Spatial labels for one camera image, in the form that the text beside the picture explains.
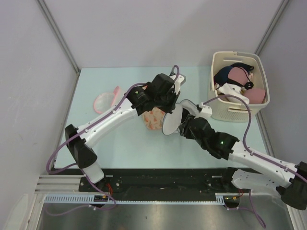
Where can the white garment in basket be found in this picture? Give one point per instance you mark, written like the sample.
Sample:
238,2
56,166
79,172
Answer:
232,91

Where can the pink bra with black straps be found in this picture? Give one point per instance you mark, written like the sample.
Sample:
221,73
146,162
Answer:
255,95

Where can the white mesh laundry bag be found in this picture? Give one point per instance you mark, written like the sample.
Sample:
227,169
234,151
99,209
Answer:
171,121

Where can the floral peach mesh laundry bag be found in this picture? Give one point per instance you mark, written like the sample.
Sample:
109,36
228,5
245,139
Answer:
153,119

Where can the white slotted cable duct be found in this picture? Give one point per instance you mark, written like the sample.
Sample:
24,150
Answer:
206,199

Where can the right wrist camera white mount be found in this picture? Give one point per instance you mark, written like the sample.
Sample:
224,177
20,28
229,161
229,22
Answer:
204,111

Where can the aluminium frame rail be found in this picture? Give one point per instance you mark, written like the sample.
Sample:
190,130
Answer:
59,184

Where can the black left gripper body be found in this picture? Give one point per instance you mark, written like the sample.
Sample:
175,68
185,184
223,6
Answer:
163,102

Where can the pink round mesh laundry bag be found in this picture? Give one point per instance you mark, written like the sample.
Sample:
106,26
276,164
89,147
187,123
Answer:
106,100

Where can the cream perforated plastic basket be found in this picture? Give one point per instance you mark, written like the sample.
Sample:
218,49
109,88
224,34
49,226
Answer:
225,110

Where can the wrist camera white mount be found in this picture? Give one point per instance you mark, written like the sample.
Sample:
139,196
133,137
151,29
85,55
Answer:
179,81
204,111

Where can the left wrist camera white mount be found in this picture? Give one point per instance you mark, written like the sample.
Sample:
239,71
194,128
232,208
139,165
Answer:
179,81

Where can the navy blue bra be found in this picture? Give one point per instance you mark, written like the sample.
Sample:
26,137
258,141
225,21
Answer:
237,73

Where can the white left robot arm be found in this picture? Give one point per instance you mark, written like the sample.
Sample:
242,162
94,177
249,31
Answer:
81,140

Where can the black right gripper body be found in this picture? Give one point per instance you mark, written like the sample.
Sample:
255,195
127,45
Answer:
187,132

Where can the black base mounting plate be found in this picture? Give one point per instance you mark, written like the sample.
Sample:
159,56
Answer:
163,182

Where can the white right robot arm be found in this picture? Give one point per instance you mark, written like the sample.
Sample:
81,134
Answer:
289,180

